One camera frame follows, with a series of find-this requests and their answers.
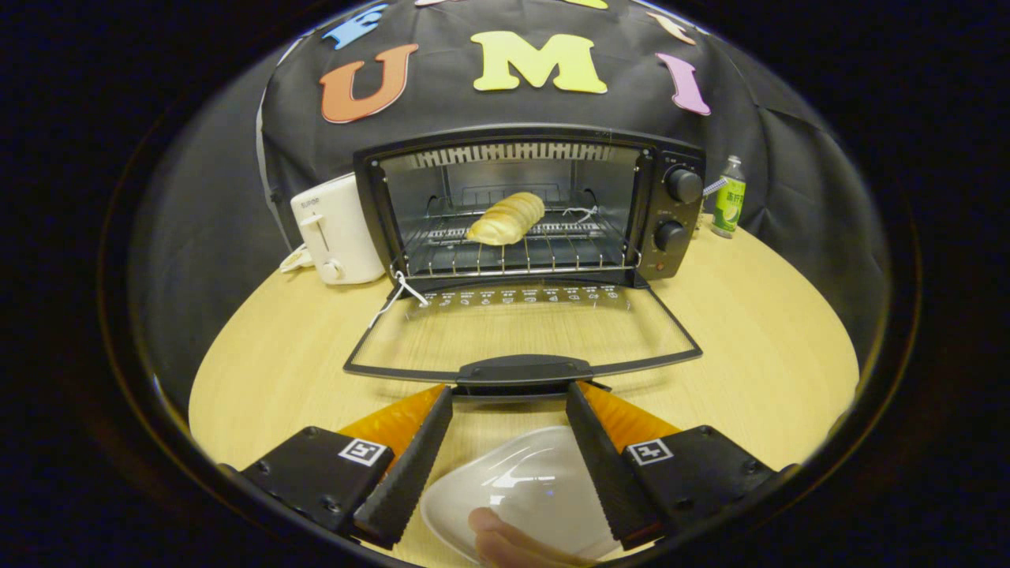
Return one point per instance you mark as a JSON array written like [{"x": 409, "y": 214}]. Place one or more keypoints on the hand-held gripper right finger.
[{"x": 607, "y": 473}]

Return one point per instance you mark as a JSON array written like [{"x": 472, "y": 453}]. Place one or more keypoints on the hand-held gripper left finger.
[{"x": 406, "y": 473}]

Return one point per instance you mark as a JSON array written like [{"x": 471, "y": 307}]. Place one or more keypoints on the black toaster oven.
[{"x": 671, "y": 213}]

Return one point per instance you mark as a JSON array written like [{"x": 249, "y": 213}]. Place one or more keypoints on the golden bread roll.
[{"x": 506, "y": 219}]

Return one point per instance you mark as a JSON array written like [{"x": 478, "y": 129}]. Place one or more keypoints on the white pop-up toaster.
[{"x": 339, "y": 237}]

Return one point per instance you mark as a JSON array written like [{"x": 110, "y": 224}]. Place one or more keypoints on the white plate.
[{"x": 529, "y": 473}]

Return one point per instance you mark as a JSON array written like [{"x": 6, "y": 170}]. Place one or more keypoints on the green label drink bottle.
[{"x": 728, "y": 205}]

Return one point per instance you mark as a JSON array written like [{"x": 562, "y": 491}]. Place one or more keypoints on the black backdrop cloth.
[{"x": 473, "y": 110}]

